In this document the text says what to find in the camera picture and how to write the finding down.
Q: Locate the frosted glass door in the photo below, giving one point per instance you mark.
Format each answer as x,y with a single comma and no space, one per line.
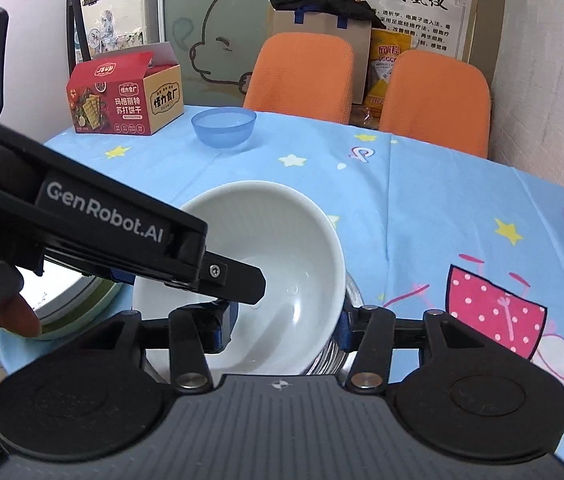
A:
212,25

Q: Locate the white bowl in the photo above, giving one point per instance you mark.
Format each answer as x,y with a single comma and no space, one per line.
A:
272,240

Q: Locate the steel bowl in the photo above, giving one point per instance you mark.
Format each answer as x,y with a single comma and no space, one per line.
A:
329,359

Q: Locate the orange chair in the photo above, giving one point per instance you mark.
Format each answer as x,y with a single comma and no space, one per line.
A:
302,75
436,105

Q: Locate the white plate with brown rim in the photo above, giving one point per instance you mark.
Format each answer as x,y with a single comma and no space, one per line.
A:
72,290

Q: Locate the framed text wall poster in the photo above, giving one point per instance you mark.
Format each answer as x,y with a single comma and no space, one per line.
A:
421,15

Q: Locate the red cracker box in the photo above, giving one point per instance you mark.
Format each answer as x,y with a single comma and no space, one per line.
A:
112,100

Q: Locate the green plate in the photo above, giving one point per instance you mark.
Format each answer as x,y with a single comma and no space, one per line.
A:
87,317

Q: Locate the black metal pole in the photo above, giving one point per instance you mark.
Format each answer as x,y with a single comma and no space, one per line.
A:
74,15

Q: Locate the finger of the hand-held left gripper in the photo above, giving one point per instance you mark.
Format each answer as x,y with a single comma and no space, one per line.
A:
239,280

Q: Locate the brown paper bag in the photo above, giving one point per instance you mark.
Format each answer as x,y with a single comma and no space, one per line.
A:
322,25

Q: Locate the person's left hand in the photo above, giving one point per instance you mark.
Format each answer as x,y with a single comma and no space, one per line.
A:
17,317

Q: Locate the blue plastic bowl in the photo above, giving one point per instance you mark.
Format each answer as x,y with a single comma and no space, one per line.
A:
223,127

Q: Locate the yellow packet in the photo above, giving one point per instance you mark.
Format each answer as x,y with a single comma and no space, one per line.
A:
386,60

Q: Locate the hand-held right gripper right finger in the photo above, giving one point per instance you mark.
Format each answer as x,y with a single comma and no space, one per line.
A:
346,330

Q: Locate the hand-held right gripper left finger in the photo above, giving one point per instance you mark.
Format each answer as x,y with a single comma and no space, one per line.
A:
224,327

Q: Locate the blue printed tablecloth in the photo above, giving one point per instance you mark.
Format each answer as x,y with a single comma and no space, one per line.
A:
411,200

